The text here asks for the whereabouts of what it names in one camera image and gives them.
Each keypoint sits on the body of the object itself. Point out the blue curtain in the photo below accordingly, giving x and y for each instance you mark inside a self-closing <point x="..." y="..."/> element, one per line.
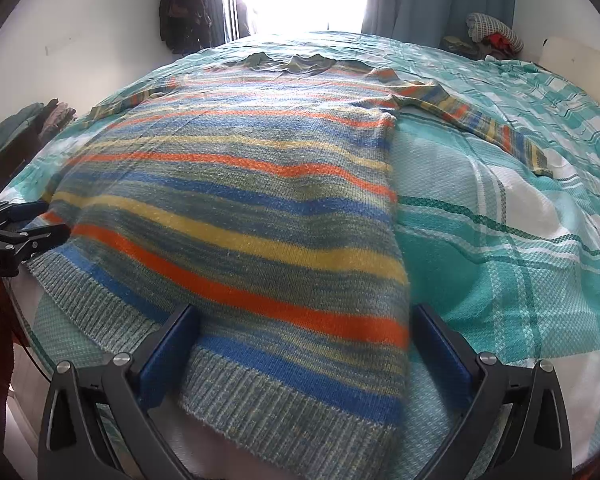
<point x="430" y="0"/>

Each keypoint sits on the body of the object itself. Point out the dark hanging clothes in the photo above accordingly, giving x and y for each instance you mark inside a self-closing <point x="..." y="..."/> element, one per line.
<point x="185" y="10"/>

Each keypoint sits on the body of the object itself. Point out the red cloth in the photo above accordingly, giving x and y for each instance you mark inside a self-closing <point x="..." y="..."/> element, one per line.
<point x="500" y="42"/>

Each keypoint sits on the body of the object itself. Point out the olive clothes pile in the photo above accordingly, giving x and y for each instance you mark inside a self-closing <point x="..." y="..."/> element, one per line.
<point x="460" y="46"/>

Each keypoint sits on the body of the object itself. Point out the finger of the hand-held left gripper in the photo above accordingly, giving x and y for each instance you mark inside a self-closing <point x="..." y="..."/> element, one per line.
<point x="15" y="212"/>
<point x="35" y="240"/>

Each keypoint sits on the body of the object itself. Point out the clothes pile in corner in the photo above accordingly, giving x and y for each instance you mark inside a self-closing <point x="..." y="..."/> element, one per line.
<point x="495" y="27"/>

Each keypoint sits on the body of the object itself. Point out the striped knitted sweater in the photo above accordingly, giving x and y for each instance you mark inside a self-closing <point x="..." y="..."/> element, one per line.
<point x="230" y="200"/>

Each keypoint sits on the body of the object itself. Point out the teal checked bed blanket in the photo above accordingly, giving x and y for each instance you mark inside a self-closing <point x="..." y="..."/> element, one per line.
<point x="480" y="260"/>

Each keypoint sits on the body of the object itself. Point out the pile of folded clothes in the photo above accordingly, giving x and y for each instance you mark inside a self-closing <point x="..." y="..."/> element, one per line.
<point x="25" y="125"/>

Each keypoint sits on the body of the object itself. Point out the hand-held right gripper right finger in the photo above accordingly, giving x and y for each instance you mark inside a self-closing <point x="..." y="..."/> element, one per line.
<point x="440" y="355"/>

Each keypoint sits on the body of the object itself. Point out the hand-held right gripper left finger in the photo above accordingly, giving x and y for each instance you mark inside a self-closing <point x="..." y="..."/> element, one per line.
<point x="167" y="355"/>

